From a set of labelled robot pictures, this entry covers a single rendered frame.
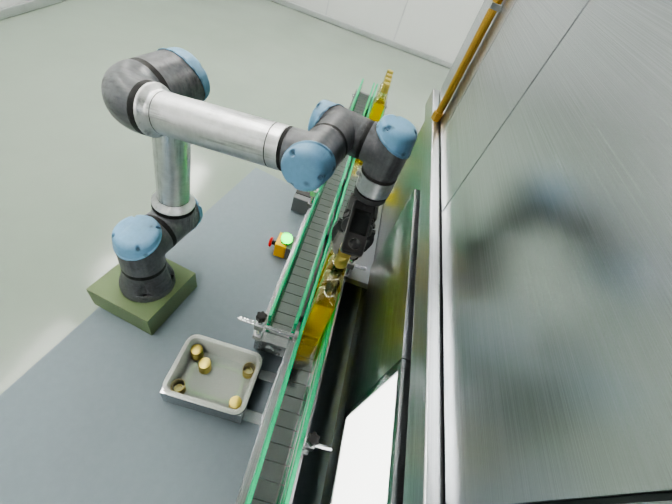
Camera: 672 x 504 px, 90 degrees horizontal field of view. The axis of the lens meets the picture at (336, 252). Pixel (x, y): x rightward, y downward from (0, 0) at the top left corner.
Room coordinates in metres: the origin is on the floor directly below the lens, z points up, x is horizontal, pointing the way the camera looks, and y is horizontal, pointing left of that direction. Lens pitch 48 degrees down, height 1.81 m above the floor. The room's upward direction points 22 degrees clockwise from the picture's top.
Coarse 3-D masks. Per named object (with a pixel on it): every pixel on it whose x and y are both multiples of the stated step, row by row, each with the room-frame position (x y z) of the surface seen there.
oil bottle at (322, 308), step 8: (320, 288) 0.51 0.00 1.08; (320, 296) 0.48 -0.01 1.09; (336, 296) 0.50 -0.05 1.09; (312, 304) 0.51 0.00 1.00; (320, 304) 0.47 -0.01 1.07; (328, 304) 0.48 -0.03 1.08; (312, 312) 0.47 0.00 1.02; (320, 312) 0.47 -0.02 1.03; (328, 312) 0.48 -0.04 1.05; (312, 320) 0.47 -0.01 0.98; (320, 320) 0.47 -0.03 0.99; (328, 320) 0.48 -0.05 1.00; (304, 328) 0.47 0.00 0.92; (312, 328) 0.47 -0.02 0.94; (320, 328) 0.47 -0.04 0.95; (312, 336) 0.47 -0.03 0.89; (320, 336) 0.48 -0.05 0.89
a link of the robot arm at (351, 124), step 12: (324, 108) 0.57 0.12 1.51; (336, 108) 0.58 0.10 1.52; (312, 120) 0.56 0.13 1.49; (324, 120) 0.53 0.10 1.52; (336, 120) 0.54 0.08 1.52; (348, 120) 0.56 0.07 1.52; (360, 120) 0.58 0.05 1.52; (372, 120) 0.60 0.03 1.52; (348, 132) 0.53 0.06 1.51; (360, 132) 0.56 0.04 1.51; (348, 144) 0.52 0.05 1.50; (360, 144) 0.55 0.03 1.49
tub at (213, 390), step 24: (192, 336) 0.36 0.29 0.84; (192, 360) 0.32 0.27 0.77; (216, 360) 0.34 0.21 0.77; (240, 360) 0.37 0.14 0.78; (168, 384) 0.22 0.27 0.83; (192, 384) 0.26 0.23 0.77; (216, 384) 0.28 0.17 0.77; (240, 384) 0.31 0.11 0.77; (216, 408) 0.21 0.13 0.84; (240, 408) 0.23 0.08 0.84
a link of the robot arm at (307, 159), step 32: (128, 64) 0.53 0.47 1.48; (128, 96) 0.46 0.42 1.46; (160, 96) 0.48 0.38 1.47; (128, 128) 0.45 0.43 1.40; (160, 128) 0.45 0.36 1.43; (192, 128) 0.44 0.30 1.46; (224, 128) 0.45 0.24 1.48; (256, 128) 0.45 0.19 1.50; (288, 128) 0.47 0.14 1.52; (320, 128) 0.49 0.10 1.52; (256, 160) 0.44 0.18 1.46; (288, 160) 0.41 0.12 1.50; (320, 160) 0.42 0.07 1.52
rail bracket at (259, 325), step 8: (264, 312) 0.42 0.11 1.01; (240, 320) 0.40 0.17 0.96; (248, 320) 0.41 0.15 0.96; (256, 320) 0.41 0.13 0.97; (264, 320) 0.40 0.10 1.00; (256, 328) 0.40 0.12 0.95; (264, 328) 0.41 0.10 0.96; (272, 328) 0.41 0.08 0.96; (256, 336) 0.40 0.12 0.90; (296, 336) 0.42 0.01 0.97
